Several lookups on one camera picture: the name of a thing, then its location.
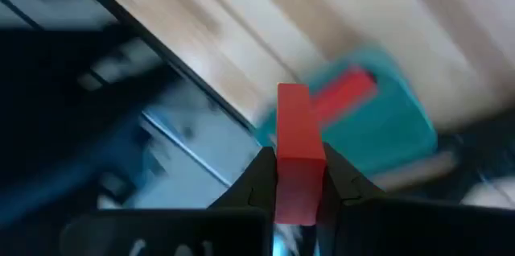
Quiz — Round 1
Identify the red block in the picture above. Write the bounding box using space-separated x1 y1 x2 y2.
274 82 328 226
310 65 379 129

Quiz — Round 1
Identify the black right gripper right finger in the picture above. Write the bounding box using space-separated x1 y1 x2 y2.
316 142 515 256

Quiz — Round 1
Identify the grey plastic bin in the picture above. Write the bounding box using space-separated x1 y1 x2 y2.
253 45 440 177

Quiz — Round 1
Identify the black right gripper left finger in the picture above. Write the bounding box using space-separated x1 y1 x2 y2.
60 146 279 256

